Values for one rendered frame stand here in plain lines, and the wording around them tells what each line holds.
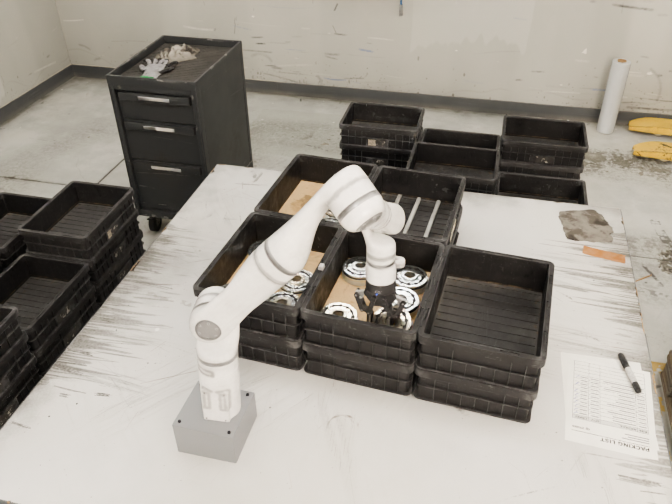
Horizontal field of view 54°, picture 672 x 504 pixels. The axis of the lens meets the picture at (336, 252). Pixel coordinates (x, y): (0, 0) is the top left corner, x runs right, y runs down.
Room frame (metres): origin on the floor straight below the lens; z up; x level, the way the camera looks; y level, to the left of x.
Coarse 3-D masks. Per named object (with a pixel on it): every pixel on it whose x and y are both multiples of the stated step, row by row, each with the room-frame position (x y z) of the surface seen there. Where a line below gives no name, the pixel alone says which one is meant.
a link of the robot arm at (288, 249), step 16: (336, 176) 1.04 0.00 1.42; (352, 176) 1.04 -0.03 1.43; (320, 192) 1.04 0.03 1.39; (336, 192) 1.02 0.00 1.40; (352, 192) 1.02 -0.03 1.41; (368, 192) 1.02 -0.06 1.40; (304, 208) 1.04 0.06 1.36; (320, 208) 1.05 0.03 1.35; (336, 208) 1.01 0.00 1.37; (288, 224) 1.05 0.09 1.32; (304, 224) 1.04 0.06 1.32; (272, 240) 1.05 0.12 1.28; (288, 240) 1.03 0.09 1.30; (304, 240) 1.03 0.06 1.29; (272, 256) 1.02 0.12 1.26; (288, 256) 1.02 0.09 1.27; (304, 256) 1.03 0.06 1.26; (288, 272) 1.01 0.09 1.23
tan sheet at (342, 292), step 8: (344, 280) 1.49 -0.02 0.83; (336, 288) 1.46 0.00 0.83; (344, 288) 1.46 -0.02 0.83; (352, 288) 1.46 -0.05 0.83; (360, 288) 1.46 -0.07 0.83; (336, 296) 1.42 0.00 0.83; (344, 296) 1.42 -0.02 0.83; (352, 296) 1.42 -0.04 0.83; (352, 304) 1.39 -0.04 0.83; (368, 304) 1.39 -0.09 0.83; (360, 312) 1.35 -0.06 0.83
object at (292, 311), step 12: (252, 216) 1.69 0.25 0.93; (264, 216) 1.69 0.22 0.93; (276, 216) 1.69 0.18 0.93; (240, 228) 1.62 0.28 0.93; (336, 228) 1.62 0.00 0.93; (228, 240) 1.56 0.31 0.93; (336, 240) 1.55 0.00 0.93; (204, 276) 1.39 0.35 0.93; (312, 276) 1.39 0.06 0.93; (204, 288) 1.34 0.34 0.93; (300, 300) 1.29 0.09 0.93; (276, 312) 1.26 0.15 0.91; (288, 312) 1.25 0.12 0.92
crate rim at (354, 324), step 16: (416, 240) 1.55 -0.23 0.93; (320, 272) 1.40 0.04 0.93; (432, 272) 1.40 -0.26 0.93; (304, 304) 1.27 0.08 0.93; (320, 320) 1.23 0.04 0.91; (336, 320) 1.21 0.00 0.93; (352, 320) 1.21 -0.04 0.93; (416, 320) 1.21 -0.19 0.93; (400, 336) 1.16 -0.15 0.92; (416, 336) 1.17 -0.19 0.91
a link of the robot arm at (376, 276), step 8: (368, 264) 1.26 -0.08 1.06; (400, 264) 1.31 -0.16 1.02; (368, 272) 1.26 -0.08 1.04; (376, 272) 1.25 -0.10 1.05; (384, 272) 1.24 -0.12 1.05; (392, 272) 1.25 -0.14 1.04; (368, 280) 1.26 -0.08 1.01; (376, 280) 1.24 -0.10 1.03; (384, 280) 1.24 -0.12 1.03; (392, 280) 1.25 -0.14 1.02
